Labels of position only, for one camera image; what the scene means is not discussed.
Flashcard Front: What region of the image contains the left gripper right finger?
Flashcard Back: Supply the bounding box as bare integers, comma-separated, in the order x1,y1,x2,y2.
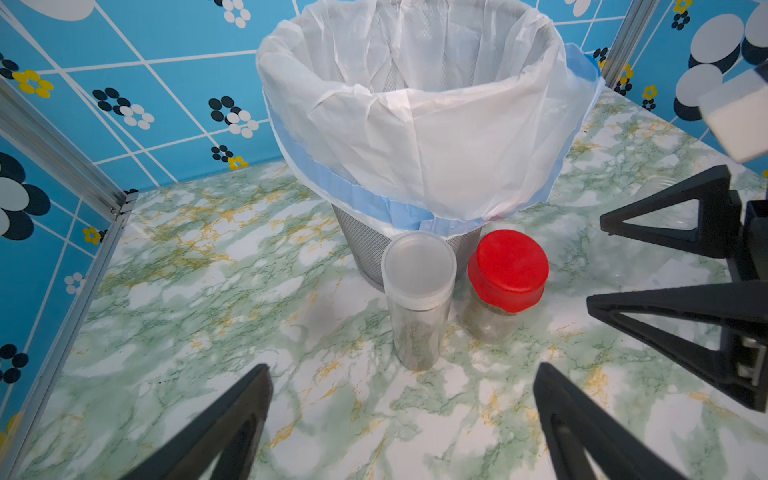
533,362,683,479

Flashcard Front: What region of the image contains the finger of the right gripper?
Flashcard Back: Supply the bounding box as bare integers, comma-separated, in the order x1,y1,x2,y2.
586,280,767,412
600,165,741,259

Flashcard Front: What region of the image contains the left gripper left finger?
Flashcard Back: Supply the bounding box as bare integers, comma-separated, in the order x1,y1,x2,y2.
124,364,273,479

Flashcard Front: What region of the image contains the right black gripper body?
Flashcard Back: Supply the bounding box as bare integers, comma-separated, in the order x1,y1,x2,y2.
722,197,768,385

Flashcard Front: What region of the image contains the clear jar large red lid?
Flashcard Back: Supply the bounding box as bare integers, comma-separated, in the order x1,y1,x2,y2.
460,229,550,344

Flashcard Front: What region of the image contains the tall clear jar white lid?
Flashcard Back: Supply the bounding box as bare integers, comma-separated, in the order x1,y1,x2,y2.
381,231,457,371

